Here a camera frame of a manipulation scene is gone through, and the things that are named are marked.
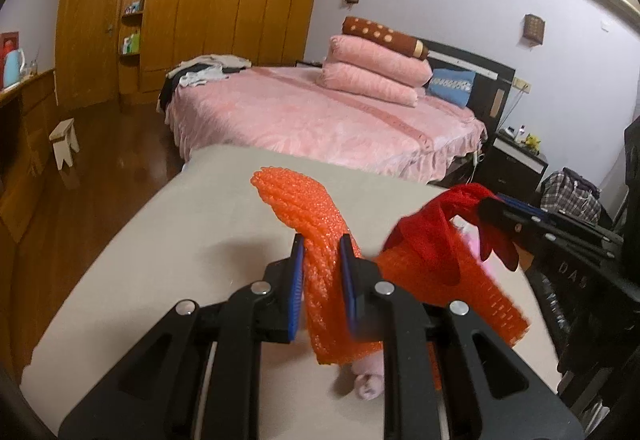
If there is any pink bed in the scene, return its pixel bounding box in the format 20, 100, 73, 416
164, 67, 486, 183

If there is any brown dotted rolled blanket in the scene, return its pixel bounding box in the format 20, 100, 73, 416
342, 17, 428, 60

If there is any clothes pile on bed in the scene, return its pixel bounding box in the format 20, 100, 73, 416
156, 54, 253, 113

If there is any small white stool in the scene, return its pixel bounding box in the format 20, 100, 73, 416
49, 119, 80, 171

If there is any blue pillow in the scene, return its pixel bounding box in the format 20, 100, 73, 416
426, 69, 475, 108

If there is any black nightstand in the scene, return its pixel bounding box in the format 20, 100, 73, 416
473, 131, 548, 202

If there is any wooden side cabinet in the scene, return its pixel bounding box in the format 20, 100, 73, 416
1, 70, 60, 243

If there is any wall power socket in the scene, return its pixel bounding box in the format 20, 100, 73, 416
512, 78, 530, 94

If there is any upper pink folded quilt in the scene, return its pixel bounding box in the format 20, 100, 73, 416
328, 35, 433, 87

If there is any lower pink folded quilt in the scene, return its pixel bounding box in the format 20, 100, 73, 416
316, 61, 419, 108

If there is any black headboard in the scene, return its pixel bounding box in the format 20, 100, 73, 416
422, 38, 515, 140

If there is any right wall lamp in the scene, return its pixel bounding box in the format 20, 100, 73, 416
523, 14, 546, 45

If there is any red box behind kettle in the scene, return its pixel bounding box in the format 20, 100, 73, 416
1, 32, 20, 52

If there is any pink folded quilt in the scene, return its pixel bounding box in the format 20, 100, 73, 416
316, 61, 419, 108
328, 35, 433, 87

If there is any yellow toy on nightstand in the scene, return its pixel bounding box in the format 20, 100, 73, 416
524, 134, 540, 154

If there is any orange foam fruit net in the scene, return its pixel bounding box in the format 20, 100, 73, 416
250, 167, 382, 365

